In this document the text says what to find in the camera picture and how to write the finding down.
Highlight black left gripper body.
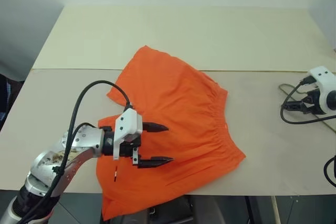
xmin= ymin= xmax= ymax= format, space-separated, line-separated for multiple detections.
xmin=119 ymin=135 xmax=143 ymax=159

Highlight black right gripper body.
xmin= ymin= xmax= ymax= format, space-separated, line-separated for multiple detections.
xmin=301 ymin=89 xmax=322 ymax=115

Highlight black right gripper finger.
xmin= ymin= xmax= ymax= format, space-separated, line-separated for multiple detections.
xmin=287 ymin=106 xmax=312 ymax=115
xmin=282 ymin=100 xmax=306 ymax=110

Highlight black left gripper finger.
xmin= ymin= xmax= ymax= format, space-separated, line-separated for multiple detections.
xmin=142 ymin=121 xmax=170 ymax=134
xmin=132 ymin=148 xmax=176 ymax=170

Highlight orange shorts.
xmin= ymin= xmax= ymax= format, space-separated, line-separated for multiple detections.
xmin=95 ymin=45 xmax=247 ymax=222

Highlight light wooden stick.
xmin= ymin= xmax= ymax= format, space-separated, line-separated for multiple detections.
xmin=271 ymin=196 xmax=281 ymax=224

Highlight person in dark checked clothing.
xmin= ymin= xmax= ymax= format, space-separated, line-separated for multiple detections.
xmin=0 ymin=73 xmax=13 ymax=132

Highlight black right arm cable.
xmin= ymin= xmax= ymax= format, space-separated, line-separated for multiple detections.
xmin=280 ymin=76 xmax=336 ymax=186

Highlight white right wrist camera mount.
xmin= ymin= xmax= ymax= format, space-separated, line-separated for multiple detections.
xmin=309 ymin=66 xmax=336 ymax=115

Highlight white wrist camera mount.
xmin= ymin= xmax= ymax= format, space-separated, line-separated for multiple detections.
xmin=113 ymin=108 xmax=144 ymax=162
xmin=309 ymin=66 xmax=336 ymax=115

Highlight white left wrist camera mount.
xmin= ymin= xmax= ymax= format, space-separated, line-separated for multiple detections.
xmin=113 ymin=108 xmax=144 ymax=162

